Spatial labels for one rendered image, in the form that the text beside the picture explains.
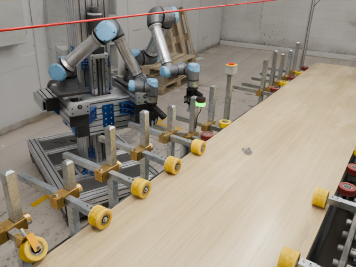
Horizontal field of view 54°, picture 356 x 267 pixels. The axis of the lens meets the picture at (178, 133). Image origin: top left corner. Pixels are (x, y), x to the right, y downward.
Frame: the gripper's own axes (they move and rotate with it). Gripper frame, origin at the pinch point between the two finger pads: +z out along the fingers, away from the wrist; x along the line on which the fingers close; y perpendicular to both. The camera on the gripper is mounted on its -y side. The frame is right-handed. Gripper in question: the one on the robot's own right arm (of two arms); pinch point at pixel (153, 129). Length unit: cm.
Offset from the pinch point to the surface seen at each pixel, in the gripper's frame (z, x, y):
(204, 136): -10.1, 4.1, -41.8
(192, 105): -25.0, -2.1, -27.8
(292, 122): -11, -54, -79
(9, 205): -23, 123, -28
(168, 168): -14, 54, -49
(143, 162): -7, 48, -29
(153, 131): -14.3, 26.6, -19.3
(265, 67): -26, -127, -29
